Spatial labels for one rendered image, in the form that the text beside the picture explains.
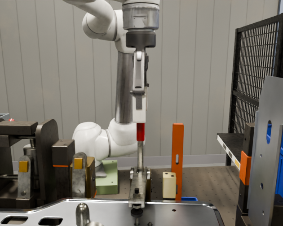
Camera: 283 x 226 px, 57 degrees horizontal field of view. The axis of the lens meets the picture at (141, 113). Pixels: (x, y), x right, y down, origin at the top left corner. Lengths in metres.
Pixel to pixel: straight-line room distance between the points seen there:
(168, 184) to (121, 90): 0.68
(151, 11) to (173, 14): 2.58
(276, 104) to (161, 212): 0.37
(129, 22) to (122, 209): 0.46
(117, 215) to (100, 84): 2.56
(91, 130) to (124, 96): 0.24
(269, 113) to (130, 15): 0.37
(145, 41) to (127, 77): 0.64
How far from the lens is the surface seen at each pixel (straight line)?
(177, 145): 0.72
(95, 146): 1.36
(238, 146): 1.11
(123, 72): 1.26
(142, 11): 0.63
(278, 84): 0.55
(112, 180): 1.39
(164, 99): 3.22
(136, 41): 0.64
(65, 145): 0.81
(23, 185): 0.83
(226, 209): 1.32
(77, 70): 3.16
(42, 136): 0.79
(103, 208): 0.71
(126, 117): 1.35
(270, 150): 0.58
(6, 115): 1.09
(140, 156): 0.72
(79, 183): 0.79
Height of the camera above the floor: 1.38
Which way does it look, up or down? 12 degrees down
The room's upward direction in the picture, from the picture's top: straight up
